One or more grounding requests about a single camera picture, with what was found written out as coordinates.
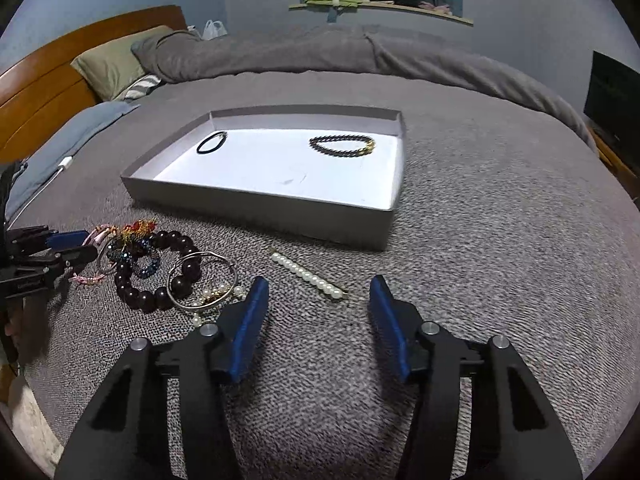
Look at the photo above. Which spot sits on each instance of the white pearl strand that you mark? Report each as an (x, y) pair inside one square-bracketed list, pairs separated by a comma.
[(305, 274)]

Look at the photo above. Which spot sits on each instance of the olive green pillow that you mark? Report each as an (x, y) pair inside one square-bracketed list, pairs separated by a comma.
[(110, 65)]

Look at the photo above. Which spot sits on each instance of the black television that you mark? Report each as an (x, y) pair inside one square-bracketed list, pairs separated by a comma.
[(612, 95)]

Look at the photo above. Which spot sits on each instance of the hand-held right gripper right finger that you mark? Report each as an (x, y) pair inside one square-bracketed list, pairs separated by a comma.
[(387, 330)]

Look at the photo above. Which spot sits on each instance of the striped pillow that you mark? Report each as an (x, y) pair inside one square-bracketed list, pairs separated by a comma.
[(142, 85)]

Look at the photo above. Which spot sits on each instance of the wooden television stand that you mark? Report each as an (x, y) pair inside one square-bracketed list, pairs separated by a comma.
[(620, 165)]

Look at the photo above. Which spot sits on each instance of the grey cardboard tray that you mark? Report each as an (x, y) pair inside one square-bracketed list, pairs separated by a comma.
[(260, 175)]

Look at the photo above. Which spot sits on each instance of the folded grey blanket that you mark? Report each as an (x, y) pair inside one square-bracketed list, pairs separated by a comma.
[(300, 50)]

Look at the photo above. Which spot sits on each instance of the small pink item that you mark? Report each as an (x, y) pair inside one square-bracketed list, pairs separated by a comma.
[(440, 8)]

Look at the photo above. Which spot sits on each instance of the wooden headboard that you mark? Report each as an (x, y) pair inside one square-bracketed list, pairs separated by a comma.
[(40, 85)]

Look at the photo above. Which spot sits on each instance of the white plastic bag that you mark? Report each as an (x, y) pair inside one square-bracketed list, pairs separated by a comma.
[(214, 31)]

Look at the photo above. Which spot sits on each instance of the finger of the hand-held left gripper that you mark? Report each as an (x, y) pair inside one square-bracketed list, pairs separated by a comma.
[(75, 257), (70, 240)]

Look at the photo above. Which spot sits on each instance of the thin silver bangle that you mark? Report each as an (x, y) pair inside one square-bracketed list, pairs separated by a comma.
[(210, 255)]

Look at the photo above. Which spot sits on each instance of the blue-grey cloth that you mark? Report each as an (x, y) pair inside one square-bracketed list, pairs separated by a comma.
[(65, 135)]

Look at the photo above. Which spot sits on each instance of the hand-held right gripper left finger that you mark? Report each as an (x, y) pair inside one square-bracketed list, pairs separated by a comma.
[(247, 330)]

